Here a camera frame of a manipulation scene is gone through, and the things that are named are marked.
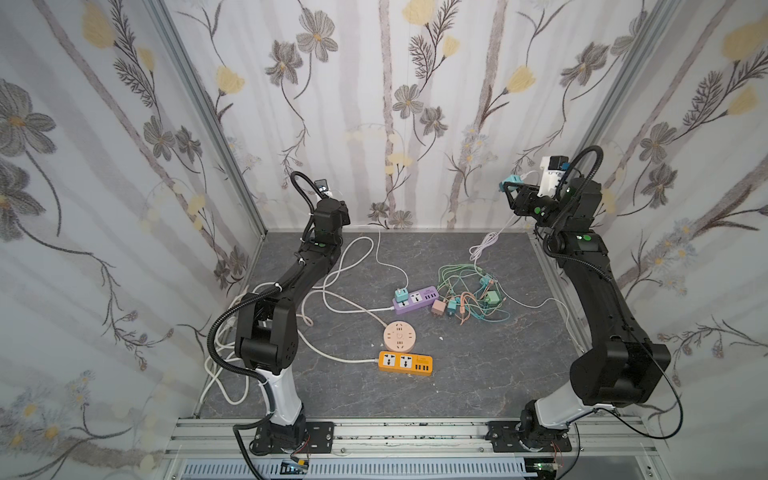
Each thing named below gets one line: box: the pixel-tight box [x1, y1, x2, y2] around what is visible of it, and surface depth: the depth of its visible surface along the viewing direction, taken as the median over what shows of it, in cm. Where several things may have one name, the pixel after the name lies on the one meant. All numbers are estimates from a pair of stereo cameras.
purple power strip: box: [392, 286, 440, 315], surface depth 99 cm
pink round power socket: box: [383, 320, 417, 352], surface depth 92 cm
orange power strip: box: [378, 350, 433, 376], surface depth 86 cm
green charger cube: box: [485, 290, 500, 305], surface depth 100 cm
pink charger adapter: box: [431, 299, 447, 316], surface depth 98 cm
